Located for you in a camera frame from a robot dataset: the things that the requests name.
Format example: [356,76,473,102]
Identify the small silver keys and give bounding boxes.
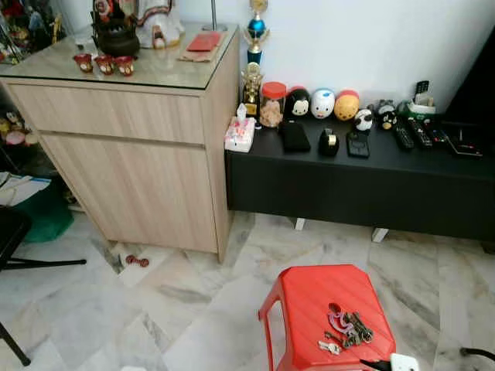
[318,339,342,356]

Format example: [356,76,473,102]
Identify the black flat box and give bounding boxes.
[444,123,485,158]

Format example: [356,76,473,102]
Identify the black remote control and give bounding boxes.
[407,117,433,148]
[392,124,415,151]
[425,120,450,146]

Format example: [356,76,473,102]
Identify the black television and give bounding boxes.
[447,31,495,129]

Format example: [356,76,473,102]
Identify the white green desk holder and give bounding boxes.
[397,80,437,119]

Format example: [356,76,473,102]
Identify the black low TV console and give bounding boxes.
[226,114,495,243]

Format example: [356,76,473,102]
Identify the black key fob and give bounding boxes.
[346,131,371,160]

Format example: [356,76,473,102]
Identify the white panda figurine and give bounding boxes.
[354,108,375,133]

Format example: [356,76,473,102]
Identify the yellow bear plush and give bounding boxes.
[334,90,361,121]

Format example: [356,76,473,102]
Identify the black curved table leg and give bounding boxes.
[459,347,495,362]

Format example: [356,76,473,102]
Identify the black tape dispenser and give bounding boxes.
[318,128,340,158]

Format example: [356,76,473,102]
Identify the white round plush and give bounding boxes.
[310,88,337,120]

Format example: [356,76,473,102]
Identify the dark key bunch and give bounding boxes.
[343,311,375,349]

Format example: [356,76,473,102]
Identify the black wallet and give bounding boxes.
[278,121,312,154]

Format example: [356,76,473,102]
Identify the black mouse plush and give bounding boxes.
[284,87,312,120]

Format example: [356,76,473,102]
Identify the red plastic stool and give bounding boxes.
[258,265,397,371]

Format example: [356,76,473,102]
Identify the glass jar red lid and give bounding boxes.
[259,81,288,129]

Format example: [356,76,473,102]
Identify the pink white tissue box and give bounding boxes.
[224,104,257,154]

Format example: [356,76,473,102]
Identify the blue gold trophy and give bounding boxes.
[245,0,271,66]

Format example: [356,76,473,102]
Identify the metal lamp stand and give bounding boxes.
[202,0,229,32]

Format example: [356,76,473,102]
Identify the red envelope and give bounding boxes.
[186,32,223,54]

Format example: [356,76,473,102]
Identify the brown wooden tray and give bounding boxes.
[176,45,223,64]

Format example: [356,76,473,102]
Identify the light wooden cabinet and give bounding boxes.
[0,23,241,262]

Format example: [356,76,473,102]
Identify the white porcelain figurine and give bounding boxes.
[138,0,186,49]

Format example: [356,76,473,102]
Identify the small red cup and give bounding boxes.
[73,53,94,73]
[94,55,116,76]
[114,56,136,77]

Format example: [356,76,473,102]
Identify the black incense burner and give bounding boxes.
[90,0,142,57]

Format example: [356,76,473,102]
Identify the green bag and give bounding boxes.
[14,180,75,243]

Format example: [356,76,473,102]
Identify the white papers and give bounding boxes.
[0,171,52,209]

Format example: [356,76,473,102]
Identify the black chair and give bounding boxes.
[0,205,88,366]

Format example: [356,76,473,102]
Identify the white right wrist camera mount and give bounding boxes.
[391,353,420,371]

